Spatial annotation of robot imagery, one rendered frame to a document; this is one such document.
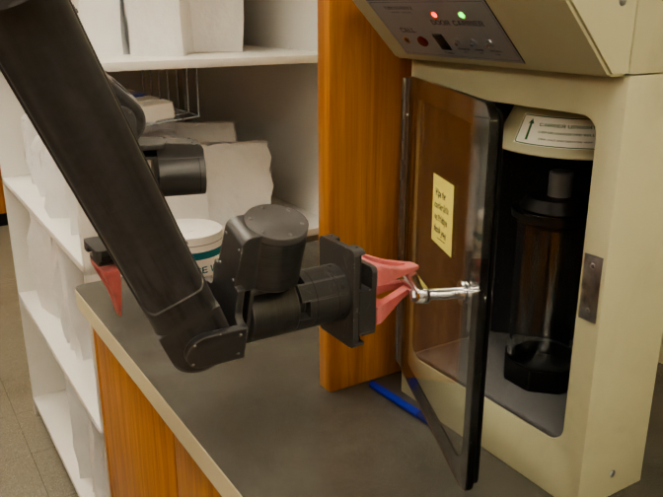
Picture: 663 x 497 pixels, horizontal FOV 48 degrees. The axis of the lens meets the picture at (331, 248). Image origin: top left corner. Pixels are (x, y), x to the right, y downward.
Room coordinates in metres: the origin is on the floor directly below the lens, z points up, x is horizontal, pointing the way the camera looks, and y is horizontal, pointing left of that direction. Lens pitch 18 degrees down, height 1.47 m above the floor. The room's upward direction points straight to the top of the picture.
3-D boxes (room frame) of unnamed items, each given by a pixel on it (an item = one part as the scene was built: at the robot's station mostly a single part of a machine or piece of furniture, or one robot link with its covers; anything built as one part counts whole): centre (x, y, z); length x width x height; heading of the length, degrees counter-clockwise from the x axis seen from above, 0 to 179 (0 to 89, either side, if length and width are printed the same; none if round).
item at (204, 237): (1.29, 0.26, 1.02); 0.13 x 0.13 x 0.15
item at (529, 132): (0.85, -0.28, 1.34); 0.18 x 0.18 x 0.05
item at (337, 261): (0.68, 0.01, 1.20); 0.07 x 0.07 x 0.10; 32
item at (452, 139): (0.79, -0.12, 1.19); 0.30 x 0.01 x 0.40; 8
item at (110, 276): (0.89, 0.26, 1.14); 0.07 x 0.07 x 0.09; 32
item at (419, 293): (0.71, -0.10, 1.20); 0.10 x 0.05 x 0.03; 8
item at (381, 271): (0.71, -0.05, 1.20); 0.09 x 0.07 x 0.07; 122
